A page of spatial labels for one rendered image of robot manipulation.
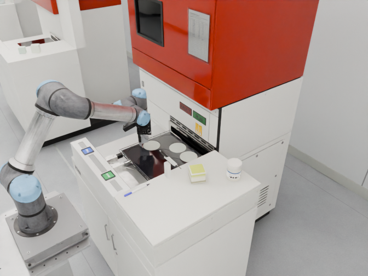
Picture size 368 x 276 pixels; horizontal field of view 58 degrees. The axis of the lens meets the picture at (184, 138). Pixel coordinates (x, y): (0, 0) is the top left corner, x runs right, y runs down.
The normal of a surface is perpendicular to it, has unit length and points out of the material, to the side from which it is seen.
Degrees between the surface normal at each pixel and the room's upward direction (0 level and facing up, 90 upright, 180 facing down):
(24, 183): 10
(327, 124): 90
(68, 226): 2
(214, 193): 0
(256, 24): 90
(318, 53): 90
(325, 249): 0
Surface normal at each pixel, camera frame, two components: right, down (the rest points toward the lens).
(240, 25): 0.59, 0.45
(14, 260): 0.00, -0.83
